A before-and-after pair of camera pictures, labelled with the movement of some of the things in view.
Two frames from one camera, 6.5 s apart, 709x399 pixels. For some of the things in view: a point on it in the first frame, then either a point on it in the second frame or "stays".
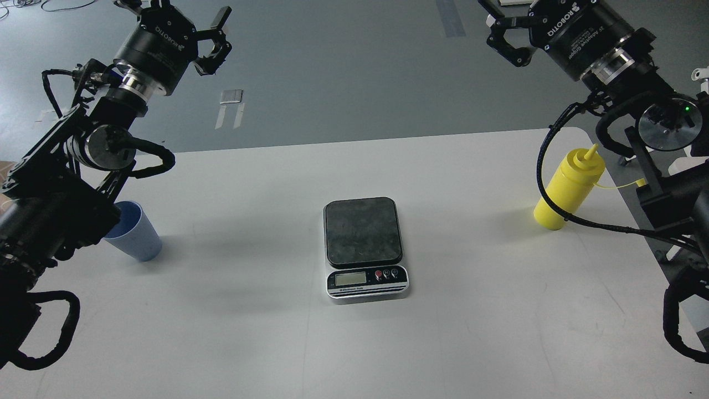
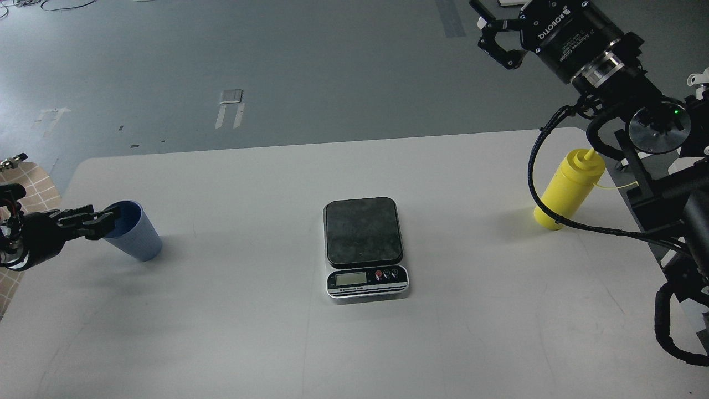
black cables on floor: x=26 y=2 stays
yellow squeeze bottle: x=577 y=174 stays
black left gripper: x=162 y=49 to x=44 y=238
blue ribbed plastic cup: x=133 y=233 stays
